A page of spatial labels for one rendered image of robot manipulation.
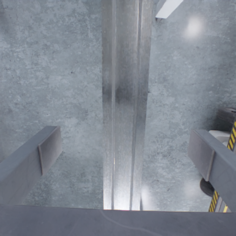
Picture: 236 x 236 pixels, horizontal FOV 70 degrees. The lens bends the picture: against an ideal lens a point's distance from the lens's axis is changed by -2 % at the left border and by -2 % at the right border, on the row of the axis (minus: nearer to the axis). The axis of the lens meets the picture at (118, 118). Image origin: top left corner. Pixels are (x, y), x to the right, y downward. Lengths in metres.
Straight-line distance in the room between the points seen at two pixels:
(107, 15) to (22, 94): 0.97
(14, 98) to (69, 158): 0.50
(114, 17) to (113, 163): 0.20
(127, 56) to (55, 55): 0.85
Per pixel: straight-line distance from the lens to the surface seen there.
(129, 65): 0.22
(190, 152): 0.17
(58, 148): 0.17
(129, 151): 0.25
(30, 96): 1.14
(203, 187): 1.25
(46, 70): 1.07
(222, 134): 1.09
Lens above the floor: 0.98
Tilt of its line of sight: 72 degrees down
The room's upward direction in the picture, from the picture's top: 174 degrees counter-clockwise
